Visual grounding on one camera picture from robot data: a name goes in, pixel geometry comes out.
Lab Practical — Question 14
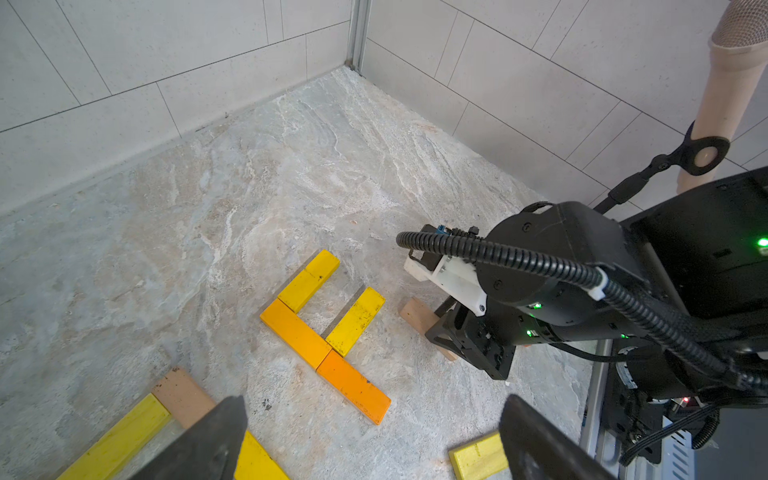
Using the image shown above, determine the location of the orange block small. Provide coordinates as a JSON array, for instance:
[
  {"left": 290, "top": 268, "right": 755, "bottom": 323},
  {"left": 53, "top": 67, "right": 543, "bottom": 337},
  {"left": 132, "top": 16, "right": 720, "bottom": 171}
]
[{"left": 260, "top": 299, "right": 331, "bottom": 370}]

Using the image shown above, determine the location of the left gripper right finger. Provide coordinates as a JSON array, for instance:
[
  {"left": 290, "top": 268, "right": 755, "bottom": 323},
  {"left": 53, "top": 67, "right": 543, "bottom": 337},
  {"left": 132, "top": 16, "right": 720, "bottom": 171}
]
[{"left": 499, "top": 394, "right": 615, "bottom": 480}]

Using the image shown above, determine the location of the natural wood block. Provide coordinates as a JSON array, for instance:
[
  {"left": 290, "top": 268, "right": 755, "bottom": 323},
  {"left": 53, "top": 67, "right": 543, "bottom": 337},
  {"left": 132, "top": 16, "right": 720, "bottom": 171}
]
[
  {"left": 151, "top": 367, "right": 216, "bottom": 429},
  {"left": 399, "top": 297, "right": 439, "bottom": 336}
]

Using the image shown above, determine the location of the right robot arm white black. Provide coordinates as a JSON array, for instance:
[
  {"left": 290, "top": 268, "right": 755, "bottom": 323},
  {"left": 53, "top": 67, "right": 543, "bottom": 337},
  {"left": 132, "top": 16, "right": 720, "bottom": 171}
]
[{"left": 396, "top": 169, "right": 767, "bottom": 466}]

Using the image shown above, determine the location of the beige cylinder post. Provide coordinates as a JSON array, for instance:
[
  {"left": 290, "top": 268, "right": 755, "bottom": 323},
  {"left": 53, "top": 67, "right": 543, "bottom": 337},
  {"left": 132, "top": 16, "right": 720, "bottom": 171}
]
[{"left": 676, "top": 0, "right": 768, "bottom": 194}]

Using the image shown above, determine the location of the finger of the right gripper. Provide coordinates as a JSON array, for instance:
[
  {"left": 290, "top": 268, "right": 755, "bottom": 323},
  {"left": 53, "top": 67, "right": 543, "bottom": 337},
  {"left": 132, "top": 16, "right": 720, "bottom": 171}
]
[{"left": 425, "top": 297, "right": 516, "bottom": 380}]

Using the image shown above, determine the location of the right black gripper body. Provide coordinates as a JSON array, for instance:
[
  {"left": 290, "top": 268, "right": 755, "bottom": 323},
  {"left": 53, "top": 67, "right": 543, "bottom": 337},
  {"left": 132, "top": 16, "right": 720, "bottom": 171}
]
[{"left": 446, "top": 202, "right": 666, "bottom": 350}]

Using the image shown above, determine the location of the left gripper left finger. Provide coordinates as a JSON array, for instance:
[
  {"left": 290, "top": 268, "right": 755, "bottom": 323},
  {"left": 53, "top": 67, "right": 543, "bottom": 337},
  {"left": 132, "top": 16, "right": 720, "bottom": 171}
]
[{"left": 132, "top": 396, "right": 248, "bottom": 480}]

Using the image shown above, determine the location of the yellow block bottom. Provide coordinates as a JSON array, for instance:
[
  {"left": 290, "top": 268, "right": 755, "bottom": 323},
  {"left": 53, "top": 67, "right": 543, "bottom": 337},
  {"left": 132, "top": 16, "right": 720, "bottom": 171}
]
[{"left": 234, "top": 431, "right": 289, "bottom": 480}]

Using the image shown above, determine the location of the yellow block pair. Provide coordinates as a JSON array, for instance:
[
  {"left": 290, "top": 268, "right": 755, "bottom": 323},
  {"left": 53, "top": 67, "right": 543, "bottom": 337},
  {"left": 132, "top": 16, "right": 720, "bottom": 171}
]
[
  {"left": 325, "top": 287, "right": 386, "bottom": 357},
  {"left": 278, "top": 250, "right": 340, "bottom": 314}
]

